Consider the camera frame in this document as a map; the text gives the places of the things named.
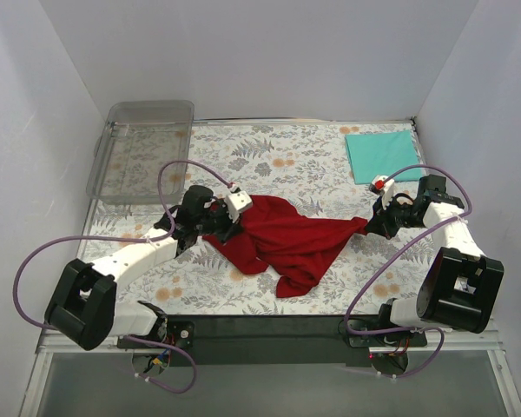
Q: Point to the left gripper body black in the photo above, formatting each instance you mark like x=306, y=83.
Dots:
x=225, y=221

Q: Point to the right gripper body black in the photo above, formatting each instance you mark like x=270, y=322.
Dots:
x=380, y=221

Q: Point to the red t shirt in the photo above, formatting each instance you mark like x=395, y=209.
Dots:
x=300, y=249

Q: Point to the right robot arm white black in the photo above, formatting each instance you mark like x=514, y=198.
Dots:
x=462, y=284

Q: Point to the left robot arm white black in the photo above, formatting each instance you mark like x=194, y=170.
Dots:
x=84, y=305

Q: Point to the folded teal t shirt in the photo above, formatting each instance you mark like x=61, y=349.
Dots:
x=375, y=154

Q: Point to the clear plastic bin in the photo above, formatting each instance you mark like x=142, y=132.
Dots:
x=138, y=138

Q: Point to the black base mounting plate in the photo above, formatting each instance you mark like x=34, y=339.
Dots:
x=290, y=339

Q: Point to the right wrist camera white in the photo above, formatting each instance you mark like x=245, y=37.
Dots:
x=383, y=186

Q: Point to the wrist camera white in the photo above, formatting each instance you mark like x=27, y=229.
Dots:
x=237, y=202
x=383, y=186

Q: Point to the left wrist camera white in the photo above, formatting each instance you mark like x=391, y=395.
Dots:
x=237, y=202

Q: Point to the aluminium frame rail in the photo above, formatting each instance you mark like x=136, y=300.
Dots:
x=67, y=381

